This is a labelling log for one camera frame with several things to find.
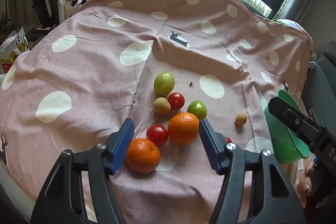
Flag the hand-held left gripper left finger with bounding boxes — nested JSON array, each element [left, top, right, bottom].
[[31, 118, 135, 224]]

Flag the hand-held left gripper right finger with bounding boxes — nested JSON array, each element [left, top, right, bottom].
[[199, 118, 307, 224]]

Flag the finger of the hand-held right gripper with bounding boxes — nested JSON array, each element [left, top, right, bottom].
[[268, 97, 320, 148]]

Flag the orange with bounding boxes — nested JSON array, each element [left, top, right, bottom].
[[125, 138, 161, 173], [167, 112, 200, 145]]

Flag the green plastic bowl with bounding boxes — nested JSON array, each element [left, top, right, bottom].
[[264, 90, 311, 164]]

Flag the round green apple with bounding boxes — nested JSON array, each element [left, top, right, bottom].
[[187, 100, 208, 120]]

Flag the small tan longan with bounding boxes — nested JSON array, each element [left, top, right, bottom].
[[235, 113, 247, 126]]

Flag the pink polka dot blanket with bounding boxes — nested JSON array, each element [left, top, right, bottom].
[[0, 0, 315, 224]]

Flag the light blue cloth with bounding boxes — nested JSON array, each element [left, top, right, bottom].
[[273, 19, 306, 30]]

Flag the printed paper bag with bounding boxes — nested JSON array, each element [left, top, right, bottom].
[[0, 27, 29, 75]]

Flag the white patterned bag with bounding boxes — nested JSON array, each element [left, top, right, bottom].
[[58, 0, 87, 24]]

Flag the black upright appliance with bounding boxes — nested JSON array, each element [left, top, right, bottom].
[[29, 0, 53, 26]]

